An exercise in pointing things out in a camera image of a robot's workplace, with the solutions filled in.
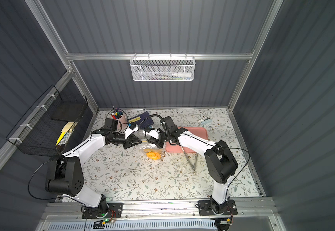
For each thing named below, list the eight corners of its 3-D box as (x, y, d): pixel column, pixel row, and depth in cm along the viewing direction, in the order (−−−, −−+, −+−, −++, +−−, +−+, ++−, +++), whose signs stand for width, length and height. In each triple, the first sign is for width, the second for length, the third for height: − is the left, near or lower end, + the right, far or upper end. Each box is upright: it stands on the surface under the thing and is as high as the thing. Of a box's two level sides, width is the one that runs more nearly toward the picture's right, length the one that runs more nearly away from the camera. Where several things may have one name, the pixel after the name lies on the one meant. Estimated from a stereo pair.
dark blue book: (136, 133, 107) (135, 131, 106) (128, 121, 115) (128, 119, 114) (155, 123, 113) (155, 122, 112) (147, 112, 121) (146, 111, 119)
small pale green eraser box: (201, 126, 111) (201, 124, 109) (198, 122, 114) (198, 120, 112) (211, 121, 114) (212, 119, 112) (208, 118, 117) (208, 116, 115)
